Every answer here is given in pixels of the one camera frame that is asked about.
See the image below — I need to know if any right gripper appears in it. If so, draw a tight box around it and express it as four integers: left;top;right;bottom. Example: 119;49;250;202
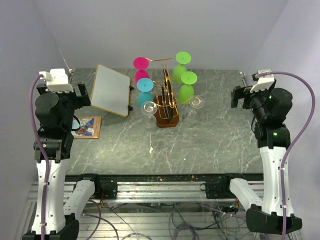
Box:
231;85;275;121

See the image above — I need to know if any clear plastic cup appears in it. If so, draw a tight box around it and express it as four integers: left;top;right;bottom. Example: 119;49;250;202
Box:
140;101;158;130
183;95;205;121

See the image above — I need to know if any green wine glass front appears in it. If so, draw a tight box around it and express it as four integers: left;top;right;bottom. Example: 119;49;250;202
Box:
178;71;198;104

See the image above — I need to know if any green wine glass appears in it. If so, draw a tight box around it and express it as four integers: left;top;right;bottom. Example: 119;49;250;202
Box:
178;71;198;104
172;51;192;84

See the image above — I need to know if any blue plastic wine glass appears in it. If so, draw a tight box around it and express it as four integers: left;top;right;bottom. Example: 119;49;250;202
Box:
136;77;154;108

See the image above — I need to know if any clear plastic cup front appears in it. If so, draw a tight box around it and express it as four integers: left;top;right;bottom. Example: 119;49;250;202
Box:
140;101;158;130

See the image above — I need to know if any pink plastic wine glass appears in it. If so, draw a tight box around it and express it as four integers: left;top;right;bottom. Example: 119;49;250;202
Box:
133;57;149;85

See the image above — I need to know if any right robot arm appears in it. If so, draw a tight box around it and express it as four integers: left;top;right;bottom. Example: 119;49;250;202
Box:
220;86;303;236

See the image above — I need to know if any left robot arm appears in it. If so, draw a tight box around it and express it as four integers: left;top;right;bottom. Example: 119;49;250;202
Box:
22;83;102;240

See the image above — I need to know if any framed picture card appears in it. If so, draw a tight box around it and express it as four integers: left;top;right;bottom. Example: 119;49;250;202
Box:
71;116;102;139

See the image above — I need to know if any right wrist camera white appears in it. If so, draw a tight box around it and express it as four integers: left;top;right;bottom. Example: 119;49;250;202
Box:
250;68;275;93

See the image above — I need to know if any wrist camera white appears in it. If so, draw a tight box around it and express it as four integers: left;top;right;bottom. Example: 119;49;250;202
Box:
39;68;74;93
250;68;275;93

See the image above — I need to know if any small whiteboard yellow frame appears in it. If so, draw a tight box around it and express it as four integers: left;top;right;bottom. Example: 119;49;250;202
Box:
90;64;131;117

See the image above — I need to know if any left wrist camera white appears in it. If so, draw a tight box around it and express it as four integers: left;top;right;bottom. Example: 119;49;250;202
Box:
39;68;74;93

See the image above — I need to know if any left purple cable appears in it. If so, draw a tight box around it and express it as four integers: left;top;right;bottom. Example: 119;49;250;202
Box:
29;73;120;240

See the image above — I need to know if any purple cable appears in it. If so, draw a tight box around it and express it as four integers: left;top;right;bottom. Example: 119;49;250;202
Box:
29;73;120;240
257;71;316;236

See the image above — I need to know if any gold wire glass rack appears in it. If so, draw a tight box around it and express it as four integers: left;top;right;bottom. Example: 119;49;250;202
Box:
147;56;185;128

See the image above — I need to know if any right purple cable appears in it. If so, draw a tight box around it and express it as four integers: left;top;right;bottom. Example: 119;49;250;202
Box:
257;71;316;236

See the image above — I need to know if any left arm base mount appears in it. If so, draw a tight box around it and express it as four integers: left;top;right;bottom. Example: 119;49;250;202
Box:
96;175;118;200

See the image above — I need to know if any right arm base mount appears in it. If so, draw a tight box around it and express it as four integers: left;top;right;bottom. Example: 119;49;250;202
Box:
199;175;234;199

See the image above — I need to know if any aluminium rail frame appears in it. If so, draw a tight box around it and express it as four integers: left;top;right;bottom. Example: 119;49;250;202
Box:
24;179;298;240

